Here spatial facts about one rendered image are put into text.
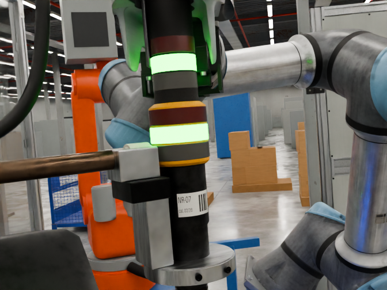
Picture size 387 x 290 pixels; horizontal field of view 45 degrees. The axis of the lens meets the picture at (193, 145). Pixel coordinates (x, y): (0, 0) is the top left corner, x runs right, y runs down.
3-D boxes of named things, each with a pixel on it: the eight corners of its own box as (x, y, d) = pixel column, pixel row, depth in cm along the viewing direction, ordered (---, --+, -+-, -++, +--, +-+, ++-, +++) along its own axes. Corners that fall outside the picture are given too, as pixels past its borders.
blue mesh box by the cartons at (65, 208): (50, 234, 700) (44, 169, 694) (84, 216, 825) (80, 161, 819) (106, 232, 683) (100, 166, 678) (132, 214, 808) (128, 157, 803)
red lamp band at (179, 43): (162, 52, 32) (160, 34, 32) (143, 58, 35) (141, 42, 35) (203, 52, 34) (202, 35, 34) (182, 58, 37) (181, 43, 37)
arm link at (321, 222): (305, 248, 115) (340, 206, 113) (339, 285, 104) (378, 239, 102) (274, 232, 109) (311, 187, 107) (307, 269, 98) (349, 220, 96)
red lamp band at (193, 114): (164, 125, 32) (163, 107, 32) (140, 127, 36) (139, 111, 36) (218, 121, 34) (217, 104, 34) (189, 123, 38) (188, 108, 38)
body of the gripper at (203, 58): (226, 89, 40) (228, 95, 51) (217, -14, 39) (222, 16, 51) (137, 96, 40) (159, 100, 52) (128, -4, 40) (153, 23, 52)
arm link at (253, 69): (346, 14, 89) (90, 48, 74) (387, 27, 80) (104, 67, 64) (339, 72, 94) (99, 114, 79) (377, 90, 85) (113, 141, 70)
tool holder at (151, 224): (142, 302, 30) (129, 151, 29) (106, 275, 36) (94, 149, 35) (254, 271, 34) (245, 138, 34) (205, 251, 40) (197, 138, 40)
